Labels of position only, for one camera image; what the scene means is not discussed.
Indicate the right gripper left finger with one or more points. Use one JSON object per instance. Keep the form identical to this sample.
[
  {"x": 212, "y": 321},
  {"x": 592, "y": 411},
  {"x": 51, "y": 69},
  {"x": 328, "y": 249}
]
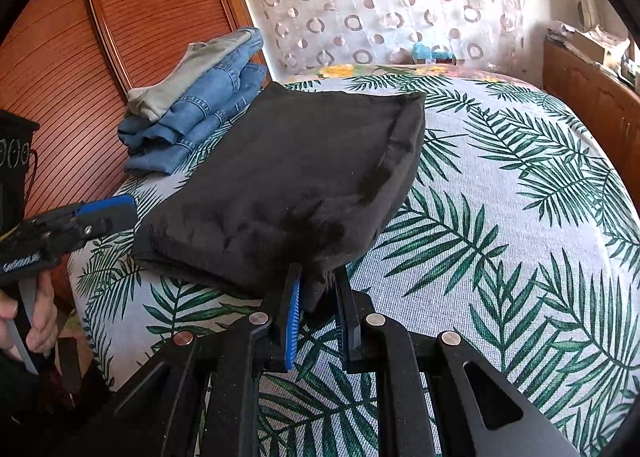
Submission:
[{"x": 199, "y": 395}]

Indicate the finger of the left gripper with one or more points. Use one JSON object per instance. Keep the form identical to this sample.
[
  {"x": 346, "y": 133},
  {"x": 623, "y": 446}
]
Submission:
[
  {"x": 119, "y": 201},
  {"x": 100, "y": 223}
]

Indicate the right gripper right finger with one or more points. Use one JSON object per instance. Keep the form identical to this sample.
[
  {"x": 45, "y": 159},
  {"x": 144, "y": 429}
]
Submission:
[{"x": 437, "y": 395}]

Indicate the black pants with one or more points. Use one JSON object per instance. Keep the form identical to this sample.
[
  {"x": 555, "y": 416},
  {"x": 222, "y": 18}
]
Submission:
[{"x": 303, "y": 178}]

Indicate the folded blue jeans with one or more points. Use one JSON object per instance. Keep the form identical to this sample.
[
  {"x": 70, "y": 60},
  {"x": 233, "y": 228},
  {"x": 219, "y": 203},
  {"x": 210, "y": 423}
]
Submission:
[{"x": 211, "y": 101}]

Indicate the folded grey pants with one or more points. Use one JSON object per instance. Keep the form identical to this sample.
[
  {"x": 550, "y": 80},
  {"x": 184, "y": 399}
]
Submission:
[{"x": 152, "y": 102}]

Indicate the wooden sliding wardrobe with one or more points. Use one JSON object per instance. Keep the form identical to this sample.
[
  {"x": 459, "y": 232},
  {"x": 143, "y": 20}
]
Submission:
[{"x": 67, "y": 65}]

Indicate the palm leaf bed sheet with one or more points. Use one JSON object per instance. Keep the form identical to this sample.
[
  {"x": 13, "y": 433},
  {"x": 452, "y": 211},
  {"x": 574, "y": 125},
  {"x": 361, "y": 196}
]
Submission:
[{"x": 518, "y": 234}]

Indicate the floral blanket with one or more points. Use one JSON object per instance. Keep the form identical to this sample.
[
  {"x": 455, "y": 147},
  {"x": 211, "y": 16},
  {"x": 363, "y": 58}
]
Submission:
[{"x": 453, "y": 71}]

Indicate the wooden sideboard cabinet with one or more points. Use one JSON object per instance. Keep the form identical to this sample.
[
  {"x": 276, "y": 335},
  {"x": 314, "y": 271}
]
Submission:
[{"x": 608, "y": 109}]

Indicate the blue toy on box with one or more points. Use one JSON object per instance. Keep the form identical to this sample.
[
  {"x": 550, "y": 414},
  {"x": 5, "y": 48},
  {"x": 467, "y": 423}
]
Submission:
[{"x": 422, "y": 54}]

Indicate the cardboard box on cabinet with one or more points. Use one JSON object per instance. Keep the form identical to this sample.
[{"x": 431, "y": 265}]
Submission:
[{"x": 600, "y": 46}]

